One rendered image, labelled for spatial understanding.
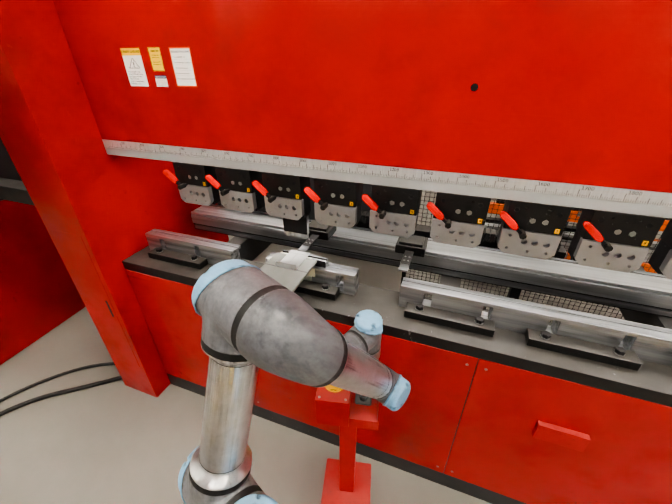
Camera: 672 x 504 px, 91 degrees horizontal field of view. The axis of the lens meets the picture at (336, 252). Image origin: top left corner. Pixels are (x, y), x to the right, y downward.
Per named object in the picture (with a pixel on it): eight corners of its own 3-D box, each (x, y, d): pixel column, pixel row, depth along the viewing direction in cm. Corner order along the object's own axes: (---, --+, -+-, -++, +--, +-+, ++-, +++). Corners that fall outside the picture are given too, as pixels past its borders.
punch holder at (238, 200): (222, 208, 130) (213, 167, 122) (234, 200, 137) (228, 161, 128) (254, 213, 125) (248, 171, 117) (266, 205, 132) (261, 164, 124)
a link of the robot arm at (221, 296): (206, 566, 59) (239, 296, 43) (171, 499, 68) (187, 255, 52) (261, 519, 68) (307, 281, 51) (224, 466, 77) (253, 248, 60)
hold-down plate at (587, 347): (526, 345, 107) (528, 338, 106) (524, 334, 111) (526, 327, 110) (638, 371, 98) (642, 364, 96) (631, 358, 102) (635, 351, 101)
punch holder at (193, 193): (181, 202, 136) (171, 162, 128) (195, 195, 143) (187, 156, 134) (211, 206, 131) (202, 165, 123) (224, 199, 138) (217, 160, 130)
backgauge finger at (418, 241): (386, 271, 125) (387, 260, 122) (399, 240, 146) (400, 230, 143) (418, 277, 121) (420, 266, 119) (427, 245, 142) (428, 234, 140)
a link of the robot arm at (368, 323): (346, 319, 86) (366, 302, 91) (346, 346, 92) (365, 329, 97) (369, 335, 81) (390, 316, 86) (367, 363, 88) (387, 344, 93)
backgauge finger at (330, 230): (288, 252, 138) (287, 241, 135) (313, 226, 159) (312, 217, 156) (314, 257, 134) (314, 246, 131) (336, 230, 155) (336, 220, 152)
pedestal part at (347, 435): (339, 490, 138) (339, 411, 110) (340, 475, 143) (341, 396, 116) (353, 492, 137) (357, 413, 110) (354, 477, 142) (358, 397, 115)
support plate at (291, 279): (239, 291, 114) (239, 288, 113) (276, 254, 135) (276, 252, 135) (285, 302, 109) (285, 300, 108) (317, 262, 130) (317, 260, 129)
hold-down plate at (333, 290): (267, 285, 136) (266, 279, 135) (273, 278, 141) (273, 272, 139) (335, 301, 127) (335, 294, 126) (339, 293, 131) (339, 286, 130)
